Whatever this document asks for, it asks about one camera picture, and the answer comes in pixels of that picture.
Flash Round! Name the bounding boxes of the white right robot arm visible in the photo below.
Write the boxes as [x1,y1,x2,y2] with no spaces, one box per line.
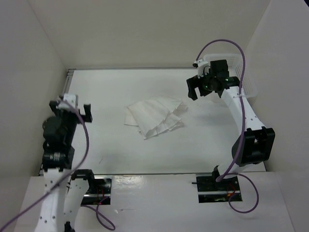
[186,59,275,190]

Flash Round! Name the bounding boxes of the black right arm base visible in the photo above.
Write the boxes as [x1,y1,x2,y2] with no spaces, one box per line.
[191,175,242,203]

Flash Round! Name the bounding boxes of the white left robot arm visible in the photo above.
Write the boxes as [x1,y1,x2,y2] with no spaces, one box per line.
[35,95,96,232]

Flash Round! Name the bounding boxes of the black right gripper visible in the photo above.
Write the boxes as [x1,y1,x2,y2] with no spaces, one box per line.
[186,68,216,101]

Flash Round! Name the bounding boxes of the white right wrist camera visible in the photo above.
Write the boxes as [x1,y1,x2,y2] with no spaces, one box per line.
[193,59,211,78]

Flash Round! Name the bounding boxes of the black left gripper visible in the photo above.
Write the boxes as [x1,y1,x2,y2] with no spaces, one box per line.
[50,101,92,144]

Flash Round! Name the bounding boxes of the white pleated skirt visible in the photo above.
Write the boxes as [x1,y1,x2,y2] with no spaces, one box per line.
[124,96,187,140]

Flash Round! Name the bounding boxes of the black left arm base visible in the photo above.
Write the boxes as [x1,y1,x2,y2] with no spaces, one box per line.
[81,175,112,205]

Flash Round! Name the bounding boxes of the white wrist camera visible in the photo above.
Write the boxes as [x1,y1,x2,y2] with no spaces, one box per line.
[56,93,78,110]
[193,59,211,78]

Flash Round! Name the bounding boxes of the white plastic basket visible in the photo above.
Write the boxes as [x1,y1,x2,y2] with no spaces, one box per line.
[200,53,258,99]

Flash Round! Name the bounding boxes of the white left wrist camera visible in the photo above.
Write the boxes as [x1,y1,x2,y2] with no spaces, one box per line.
[56,93,78,110]

